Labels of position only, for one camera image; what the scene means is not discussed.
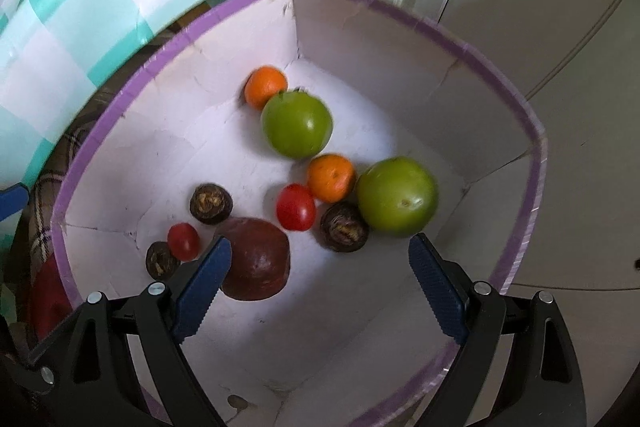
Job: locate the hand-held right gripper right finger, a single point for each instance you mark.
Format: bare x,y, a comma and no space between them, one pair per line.
437,287

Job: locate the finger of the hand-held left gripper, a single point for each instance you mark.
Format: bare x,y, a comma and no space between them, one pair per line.
11,203
30,374

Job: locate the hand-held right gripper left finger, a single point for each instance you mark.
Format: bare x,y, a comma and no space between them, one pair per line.
202,287

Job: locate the red cherry tomato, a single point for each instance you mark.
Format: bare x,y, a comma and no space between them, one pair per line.
183,241
295,207

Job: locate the dark red round fruit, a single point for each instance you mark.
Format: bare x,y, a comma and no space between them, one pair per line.
255,264

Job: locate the green tomato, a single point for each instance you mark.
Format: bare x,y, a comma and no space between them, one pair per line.
397,197
296,124

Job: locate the orange tangerine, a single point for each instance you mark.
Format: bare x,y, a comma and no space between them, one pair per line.
265,87
331,177

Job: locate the purple-rimmed white cardboard box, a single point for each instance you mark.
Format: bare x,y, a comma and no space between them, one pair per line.
375,57

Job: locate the brown plaid cloth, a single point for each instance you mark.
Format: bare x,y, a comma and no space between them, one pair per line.
65,157

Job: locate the red object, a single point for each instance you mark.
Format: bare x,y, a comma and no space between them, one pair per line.
47,297

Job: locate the teal checkered tablecloth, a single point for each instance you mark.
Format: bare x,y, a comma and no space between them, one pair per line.
100,7

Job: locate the white kitchen cabinet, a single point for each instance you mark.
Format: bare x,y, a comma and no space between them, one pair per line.
550,7

